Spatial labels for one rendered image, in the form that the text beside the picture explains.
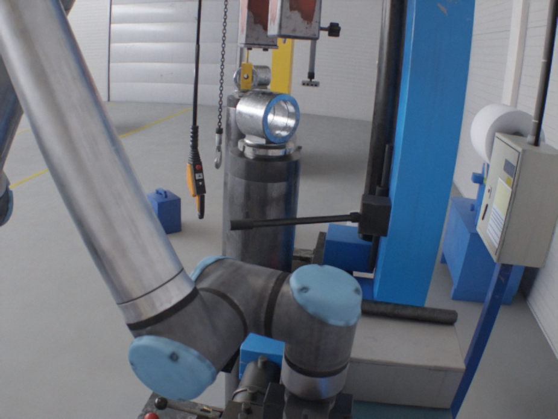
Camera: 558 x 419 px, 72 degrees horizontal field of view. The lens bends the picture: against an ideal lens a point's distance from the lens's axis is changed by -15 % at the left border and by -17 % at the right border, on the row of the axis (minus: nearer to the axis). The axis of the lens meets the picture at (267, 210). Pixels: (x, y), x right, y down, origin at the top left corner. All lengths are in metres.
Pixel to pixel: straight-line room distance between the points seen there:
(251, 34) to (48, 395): 2.11
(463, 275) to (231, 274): 3.11
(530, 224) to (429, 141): 0.53
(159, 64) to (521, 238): 12.15
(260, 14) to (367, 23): 10.51
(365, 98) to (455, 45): 10.78
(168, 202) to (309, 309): 3.73
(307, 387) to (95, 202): 0.35
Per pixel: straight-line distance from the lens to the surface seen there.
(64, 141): 0.45
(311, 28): 1.07
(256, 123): 1.24
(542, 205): 1.55
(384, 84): 1.39
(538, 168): 1.51
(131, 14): 13.53
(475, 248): 3.50
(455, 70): 1.19
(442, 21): 1.19
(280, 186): 1.26
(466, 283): 3.63
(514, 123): 1.78
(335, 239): 1.49
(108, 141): 0.45
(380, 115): 1.40
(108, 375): 2.69
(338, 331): 0.54
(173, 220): 4.29
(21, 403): 2.64
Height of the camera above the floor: 1.79
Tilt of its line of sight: 21 degrees down
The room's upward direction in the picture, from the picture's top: 4 degrees clockwise
